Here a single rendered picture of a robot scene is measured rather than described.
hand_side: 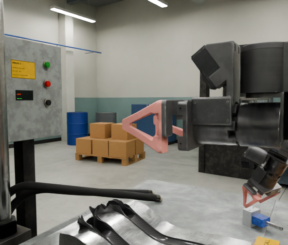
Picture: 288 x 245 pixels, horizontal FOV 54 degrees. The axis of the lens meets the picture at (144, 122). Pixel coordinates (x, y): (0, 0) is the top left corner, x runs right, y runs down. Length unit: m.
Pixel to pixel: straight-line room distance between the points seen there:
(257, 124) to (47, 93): 1.05
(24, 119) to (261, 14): 6.76
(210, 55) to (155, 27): 8.25
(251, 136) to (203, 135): 0.06
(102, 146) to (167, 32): 4.15
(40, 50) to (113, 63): 8.17
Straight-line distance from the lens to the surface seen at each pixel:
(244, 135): 0.37
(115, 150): 5.41
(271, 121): 0.36
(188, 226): 1.04
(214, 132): 0.38
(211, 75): 0.38
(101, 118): 7.58
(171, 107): 0.37
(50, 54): 1.32
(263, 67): 0.36
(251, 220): 1.08
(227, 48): 0.38
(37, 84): 1.26
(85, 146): 5.81
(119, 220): 0.76
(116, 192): 1.14
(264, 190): 0.99
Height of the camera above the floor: 1.23
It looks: 5 degrees down
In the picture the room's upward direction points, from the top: straight up
